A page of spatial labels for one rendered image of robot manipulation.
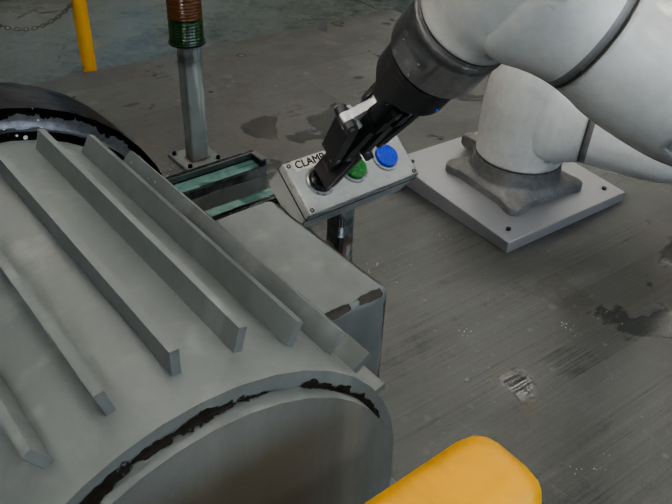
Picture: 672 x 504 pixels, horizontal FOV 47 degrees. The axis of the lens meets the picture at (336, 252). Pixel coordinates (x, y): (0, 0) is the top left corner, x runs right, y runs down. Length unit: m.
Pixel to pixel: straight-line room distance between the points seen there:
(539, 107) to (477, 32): 0.68
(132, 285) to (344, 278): 0.10
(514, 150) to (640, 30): 0.73
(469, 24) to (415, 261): 0.67
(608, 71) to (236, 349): 0.43
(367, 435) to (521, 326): 0.87
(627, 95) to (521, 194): 0.75
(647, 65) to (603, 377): 0.57
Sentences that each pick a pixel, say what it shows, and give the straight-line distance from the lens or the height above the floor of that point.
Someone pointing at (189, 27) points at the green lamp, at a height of 1.07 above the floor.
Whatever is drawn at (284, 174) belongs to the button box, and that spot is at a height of 1.07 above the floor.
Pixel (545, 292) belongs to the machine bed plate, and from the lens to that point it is 1.21.
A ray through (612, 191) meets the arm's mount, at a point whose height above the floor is 0.82.
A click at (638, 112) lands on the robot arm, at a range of 0.62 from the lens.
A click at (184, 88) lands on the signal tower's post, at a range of 1.41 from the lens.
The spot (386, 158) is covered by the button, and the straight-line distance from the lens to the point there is 0.94.
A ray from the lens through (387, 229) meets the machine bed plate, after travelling 1.29.
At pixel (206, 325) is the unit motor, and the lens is 0.25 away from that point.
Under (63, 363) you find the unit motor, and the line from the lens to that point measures 0.24.
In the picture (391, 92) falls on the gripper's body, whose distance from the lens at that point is 0.69.
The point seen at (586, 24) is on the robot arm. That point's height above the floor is 1.34.
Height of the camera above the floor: 1.51
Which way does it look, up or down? 36 degrees down
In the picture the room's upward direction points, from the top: 2 degrees clockwise
